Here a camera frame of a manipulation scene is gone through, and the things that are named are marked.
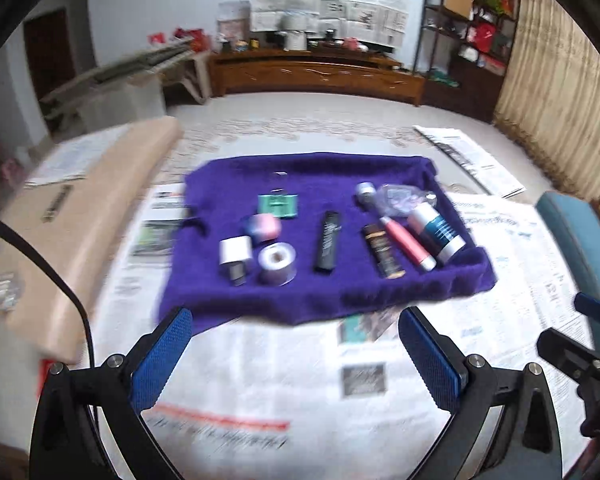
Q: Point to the black Horizon tube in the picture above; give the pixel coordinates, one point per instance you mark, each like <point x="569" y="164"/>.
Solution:
<point x="328" y="242"/>

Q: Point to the pink jar with blue lid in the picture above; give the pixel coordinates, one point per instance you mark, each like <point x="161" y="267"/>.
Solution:
<point x="263" y="227"/>

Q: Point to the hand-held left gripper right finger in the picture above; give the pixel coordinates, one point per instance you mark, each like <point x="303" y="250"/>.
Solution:
<point x="430" y="365"/>

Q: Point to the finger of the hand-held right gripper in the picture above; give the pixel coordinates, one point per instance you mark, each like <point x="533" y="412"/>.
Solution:
<point x="565" y="352"/>
<point x="592" y="304"/>

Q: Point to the red bag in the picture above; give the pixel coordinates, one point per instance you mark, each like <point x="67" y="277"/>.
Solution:
<point x="481" y="37"/>

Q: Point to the dark metal shelf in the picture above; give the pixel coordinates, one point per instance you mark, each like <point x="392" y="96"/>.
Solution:
<point x="460" y="90"/>

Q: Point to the blue and white bottle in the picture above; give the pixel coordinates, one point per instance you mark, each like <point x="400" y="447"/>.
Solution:
<point x="437" y="232"/>

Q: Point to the folded newspaper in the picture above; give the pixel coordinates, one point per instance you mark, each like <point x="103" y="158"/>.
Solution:
<point x="472" y="162"/>

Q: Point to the white tape roll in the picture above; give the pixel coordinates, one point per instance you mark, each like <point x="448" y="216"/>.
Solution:
<point x="277" y="265"/>

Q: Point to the purple towel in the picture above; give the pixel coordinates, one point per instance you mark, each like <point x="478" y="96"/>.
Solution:
<point x="320" y="295"/>

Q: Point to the brown and black tube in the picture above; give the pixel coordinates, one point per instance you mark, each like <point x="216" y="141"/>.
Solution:
<point x="382" y="252"/>

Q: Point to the pink tube with white cap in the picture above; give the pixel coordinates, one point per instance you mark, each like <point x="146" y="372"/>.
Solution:
<point x="407" y="242"/>

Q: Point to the dark wooden door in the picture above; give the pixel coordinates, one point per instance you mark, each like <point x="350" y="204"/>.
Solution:
<point x="50" y="55"/>

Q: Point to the white paper sheet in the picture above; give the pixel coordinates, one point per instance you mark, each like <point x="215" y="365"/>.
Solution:
<point x="75" y="157"/>

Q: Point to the wall newspapers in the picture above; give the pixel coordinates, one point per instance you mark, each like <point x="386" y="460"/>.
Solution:
<point x="365" y="15"/>

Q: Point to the newspaper table cover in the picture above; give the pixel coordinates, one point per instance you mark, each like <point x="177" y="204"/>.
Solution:
<point x="280" y="375"/>

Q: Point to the black pen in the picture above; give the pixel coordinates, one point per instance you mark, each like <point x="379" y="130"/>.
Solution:
<point x="56" y="203"/>

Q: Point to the blue chair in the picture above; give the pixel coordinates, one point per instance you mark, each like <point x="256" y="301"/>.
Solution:
<point x="575" y="240"/>

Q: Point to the clear plastic bottle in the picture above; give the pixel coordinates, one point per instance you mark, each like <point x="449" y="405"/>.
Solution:
<point x="405" y="196"/>

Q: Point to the green binder clip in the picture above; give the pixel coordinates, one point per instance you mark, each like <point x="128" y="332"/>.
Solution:
<point x="278" y="205"/>

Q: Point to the white charger plug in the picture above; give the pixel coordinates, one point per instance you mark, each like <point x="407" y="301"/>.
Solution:
<point x="235" y="252"/>

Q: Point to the white pot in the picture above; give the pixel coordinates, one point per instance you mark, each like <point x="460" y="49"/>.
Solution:
<point x="294" y="35"/>

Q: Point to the beige cushion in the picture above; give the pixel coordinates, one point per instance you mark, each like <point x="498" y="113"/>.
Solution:
<point x="90" y="240"/>

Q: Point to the stack of folded boards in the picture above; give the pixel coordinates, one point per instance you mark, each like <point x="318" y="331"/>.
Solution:
<point x="120" y="70"/>

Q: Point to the beige curtain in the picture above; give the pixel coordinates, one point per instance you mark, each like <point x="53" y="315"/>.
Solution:
<point x="555" y="90"/>

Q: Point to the small grey cylinder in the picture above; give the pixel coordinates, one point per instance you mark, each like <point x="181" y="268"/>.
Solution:
<point x="366" y="192"/>

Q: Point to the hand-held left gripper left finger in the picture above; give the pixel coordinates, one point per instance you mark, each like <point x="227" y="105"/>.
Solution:
<point x="160" y="360"/>

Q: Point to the wooden cabinet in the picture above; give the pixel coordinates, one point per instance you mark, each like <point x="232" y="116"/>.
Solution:
<point x="315" y="77"/>

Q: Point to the clear plastic wrapper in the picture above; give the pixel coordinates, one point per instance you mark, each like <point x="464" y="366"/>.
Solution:
<point x="2" y="290"/>

